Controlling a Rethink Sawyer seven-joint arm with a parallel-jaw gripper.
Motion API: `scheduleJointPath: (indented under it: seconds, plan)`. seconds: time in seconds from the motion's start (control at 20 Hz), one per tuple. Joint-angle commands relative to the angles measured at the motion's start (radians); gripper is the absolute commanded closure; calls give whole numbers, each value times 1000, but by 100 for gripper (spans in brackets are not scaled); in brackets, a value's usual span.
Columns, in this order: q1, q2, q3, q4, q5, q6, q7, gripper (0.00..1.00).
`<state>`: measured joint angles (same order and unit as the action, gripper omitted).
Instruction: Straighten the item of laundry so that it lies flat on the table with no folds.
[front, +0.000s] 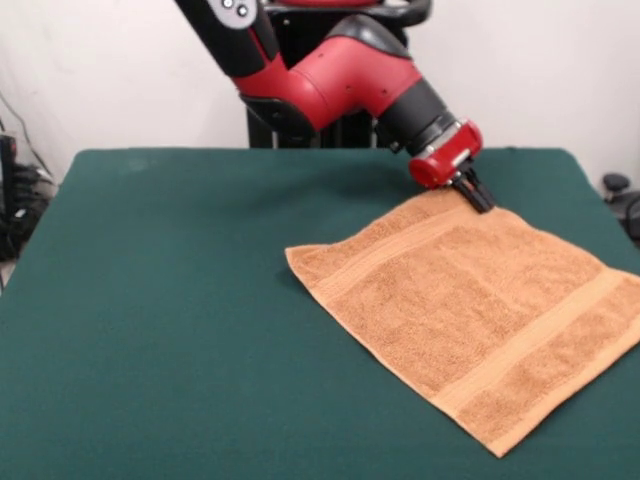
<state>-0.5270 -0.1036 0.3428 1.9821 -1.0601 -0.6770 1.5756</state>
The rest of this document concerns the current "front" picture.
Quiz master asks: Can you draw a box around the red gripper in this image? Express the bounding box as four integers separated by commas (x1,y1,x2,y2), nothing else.
408,118,497,215

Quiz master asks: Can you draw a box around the orange terry towel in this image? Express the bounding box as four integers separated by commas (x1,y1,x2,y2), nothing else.
284,188,640,459

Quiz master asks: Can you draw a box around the dark green table cloth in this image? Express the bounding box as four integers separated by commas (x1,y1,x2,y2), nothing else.
0,146,640,480

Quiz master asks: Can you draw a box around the black electronics box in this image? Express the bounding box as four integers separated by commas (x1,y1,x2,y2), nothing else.
0,132,20,216

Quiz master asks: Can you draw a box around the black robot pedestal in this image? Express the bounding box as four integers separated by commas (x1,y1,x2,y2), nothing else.
238,0,433,150

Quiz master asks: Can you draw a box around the black cable bundle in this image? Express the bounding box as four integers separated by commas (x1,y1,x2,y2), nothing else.
0,163,60,262

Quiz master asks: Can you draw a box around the grey wall cable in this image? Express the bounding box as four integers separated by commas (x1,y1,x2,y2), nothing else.
0,91,54,177

